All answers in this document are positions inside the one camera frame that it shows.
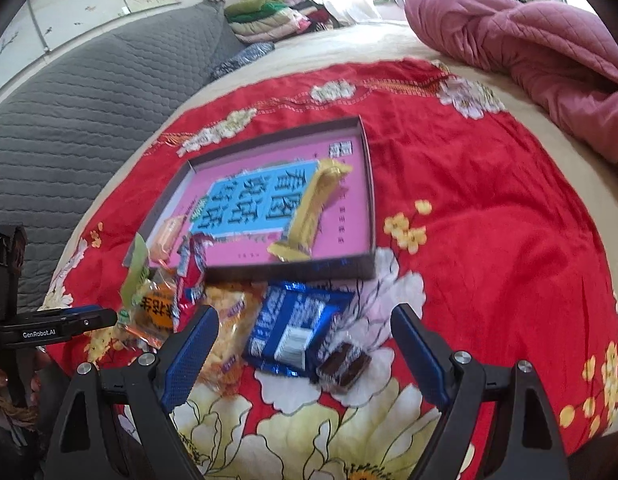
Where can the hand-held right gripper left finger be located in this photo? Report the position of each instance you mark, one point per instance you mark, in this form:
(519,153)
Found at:
(189,355)

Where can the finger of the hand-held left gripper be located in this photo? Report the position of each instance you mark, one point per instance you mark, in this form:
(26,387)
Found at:
(84,309)
(94,321)

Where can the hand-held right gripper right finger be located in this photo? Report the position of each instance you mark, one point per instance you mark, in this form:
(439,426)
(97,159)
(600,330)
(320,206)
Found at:
(420,355)

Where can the clear rice cracker packet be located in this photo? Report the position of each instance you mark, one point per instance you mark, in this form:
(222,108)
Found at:
(234,325)

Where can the orange snack packet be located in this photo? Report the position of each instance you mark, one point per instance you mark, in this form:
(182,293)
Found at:
(154,310)

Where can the green biscuit packet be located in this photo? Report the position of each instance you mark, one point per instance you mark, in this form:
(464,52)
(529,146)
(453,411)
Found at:
(134,270)

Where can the brown cake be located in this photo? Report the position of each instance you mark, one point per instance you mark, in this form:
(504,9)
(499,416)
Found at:
(344,362)

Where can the long red snack packet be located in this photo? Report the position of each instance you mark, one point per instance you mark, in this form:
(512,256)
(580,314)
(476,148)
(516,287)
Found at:
(194,259)

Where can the grey cardboard box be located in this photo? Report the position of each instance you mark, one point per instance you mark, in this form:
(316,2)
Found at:
(339,266)

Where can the yellow snack packet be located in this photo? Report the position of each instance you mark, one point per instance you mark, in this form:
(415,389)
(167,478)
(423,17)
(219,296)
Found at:
(309,210)

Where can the small red blue candy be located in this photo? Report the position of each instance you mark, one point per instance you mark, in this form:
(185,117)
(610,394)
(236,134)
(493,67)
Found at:
(193,296)

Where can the blue snack packet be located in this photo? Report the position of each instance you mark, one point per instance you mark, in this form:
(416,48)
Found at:
(289,320)

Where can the pale pink snack packet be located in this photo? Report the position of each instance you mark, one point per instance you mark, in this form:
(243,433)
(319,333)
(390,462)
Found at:
(166,235)

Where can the red floral blanket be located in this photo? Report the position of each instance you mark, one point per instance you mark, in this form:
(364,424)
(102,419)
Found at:
(489,260)

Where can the dark patterned clothing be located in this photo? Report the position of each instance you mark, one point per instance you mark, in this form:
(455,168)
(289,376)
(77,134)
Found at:
(9,450)

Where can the dark patterned cloth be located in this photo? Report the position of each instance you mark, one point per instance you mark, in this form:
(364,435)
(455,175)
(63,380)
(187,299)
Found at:
(244,57)

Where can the pink quilt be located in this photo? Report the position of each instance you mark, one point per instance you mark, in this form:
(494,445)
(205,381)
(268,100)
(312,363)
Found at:
(514,45)

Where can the stack of folded clothes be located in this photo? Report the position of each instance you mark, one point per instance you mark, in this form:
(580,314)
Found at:
(279,15)

